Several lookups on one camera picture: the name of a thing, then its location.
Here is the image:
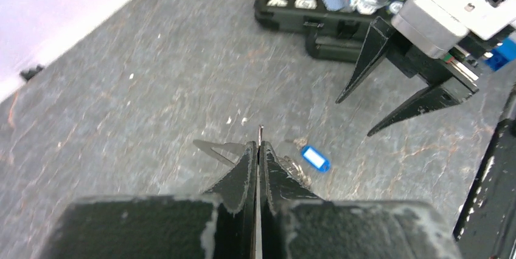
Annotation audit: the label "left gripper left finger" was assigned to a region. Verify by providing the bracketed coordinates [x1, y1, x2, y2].
[41, 142, 258, 258]

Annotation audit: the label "blue key tag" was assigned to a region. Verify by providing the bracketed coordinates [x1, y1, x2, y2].
[301, 145, 330, 173]

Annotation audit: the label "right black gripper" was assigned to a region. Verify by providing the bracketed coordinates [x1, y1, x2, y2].
[335, 17, 479, 137]

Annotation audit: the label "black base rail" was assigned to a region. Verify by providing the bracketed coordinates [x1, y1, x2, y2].
[453, 89, 515, 259]

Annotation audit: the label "blue green toy bricks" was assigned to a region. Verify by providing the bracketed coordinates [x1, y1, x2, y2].
[484, 32, 515, 72]

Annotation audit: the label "black poker chip case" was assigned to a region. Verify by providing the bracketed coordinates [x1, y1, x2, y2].
[254, 0, 406, 63]

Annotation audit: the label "small black wall clip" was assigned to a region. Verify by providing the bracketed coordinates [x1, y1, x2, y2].
[19, 64, 44, 81]

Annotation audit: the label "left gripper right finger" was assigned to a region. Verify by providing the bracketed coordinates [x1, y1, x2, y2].
[259, 141, 461, 258]

